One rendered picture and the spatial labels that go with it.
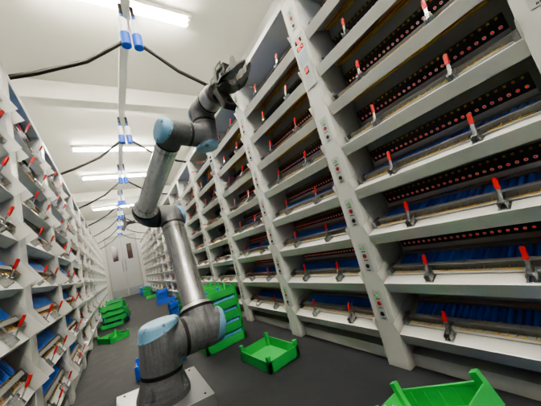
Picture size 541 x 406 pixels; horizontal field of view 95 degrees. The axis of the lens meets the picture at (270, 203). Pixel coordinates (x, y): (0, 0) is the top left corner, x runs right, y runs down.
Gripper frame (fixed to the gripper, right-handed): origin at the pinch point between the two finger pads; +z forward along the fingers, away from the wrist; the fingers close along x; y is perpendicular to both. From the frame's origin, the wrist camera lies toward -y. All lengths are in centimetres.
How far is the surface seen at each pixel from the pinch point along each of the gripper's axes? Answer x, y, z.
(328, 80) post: 54, 15, -4
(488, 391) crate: 30, -99, 32
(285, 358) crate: 40, -115, -54
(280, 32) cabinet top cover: 55, 62, -27
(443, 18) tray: 42, 0, 44
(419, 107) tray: 46, -21, 31
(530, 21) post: 40, -15, 59
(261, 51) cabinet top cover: 53, 62, -44
